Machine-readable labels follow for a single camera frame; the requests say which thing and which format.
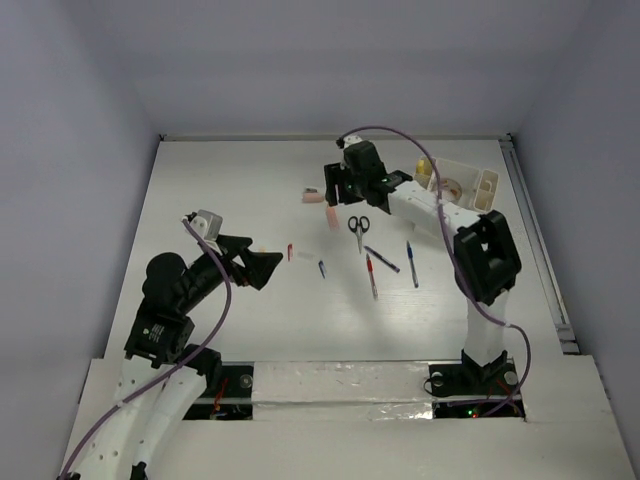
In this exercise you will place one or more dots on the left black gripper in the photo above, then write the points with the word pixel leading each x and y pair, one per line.
pixel 257 265

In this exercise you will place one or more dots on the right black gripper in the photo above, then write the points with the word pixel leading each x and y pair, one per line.
pixel 335 176

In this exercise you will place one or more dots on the pink highlighter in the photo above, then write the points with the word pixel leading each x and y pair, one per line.
pixel 332 218

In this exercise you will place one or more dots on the black scissors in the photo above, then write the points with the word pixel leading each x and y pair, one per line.
pixel 359 225

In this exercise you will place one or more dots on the pink eraser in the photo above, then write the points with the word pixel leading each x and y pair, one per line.
pixel 312 196

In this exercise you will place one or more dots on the yellow highlighter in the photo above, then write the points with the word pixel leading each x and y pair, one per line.
pixel 423 167

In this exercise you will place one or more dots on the blue pen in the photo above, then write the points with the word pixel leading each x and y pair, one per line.
pixel 412 266

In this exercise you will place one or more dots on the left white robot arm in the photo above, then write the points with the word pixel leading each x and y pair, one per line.
pixel 162 373

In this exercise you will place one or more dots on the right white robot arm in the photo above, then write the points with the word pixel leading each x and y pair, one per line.
pixel 481 247

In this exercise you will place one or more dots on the purple pen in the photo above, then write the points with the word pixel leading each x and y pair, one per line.
pixel 382 259

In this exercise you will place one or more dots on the red pen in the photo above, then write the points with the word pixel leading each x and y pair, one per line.
pixel 370 271

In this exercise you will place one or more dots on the white desk organizer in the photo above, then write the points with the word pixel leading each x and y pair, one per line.
pixel 479 191

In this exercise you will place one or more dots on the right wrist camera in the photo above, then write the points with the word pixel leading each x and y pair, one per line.
pixel 351 147

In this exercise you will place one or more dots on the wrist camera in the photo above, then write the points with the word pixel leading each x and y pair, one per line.
pixel 205 224
pixel 351 147

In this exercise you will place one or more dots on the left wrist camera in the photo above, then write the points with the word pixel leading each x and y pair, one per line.
pixel 205 224

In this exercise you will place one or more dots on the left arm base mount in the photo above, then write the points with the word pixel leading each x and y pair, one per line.
pixel 230 399

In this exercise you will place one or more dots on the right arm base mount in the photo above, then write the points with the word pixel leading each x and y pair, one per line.
pixel 453 397

